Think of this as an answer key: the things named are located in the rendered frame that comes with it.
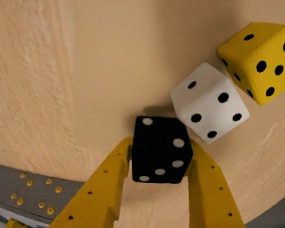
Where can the white die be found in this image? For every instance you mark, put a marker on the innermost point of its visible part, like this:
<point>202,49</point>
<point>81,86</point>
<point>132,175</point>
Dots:
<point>208,104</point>

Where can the tan flat mat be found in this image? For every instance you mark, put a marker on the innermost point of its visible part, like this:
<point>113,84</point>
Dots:
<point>130,54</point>

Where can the yellow die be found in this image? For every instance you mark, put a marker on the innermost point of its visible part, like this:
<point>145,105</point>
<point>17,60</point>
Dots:
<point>255,60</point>

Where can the black die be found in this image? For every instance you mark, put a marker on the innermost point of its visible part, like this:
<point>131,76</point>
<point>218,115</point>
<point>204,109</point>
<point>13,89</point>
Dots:
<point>161,150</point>

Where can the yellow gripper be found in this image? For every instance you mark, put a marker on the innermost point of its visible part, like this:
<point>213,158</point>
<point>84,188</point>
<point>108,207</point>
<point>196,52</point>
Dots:
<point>97,203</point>

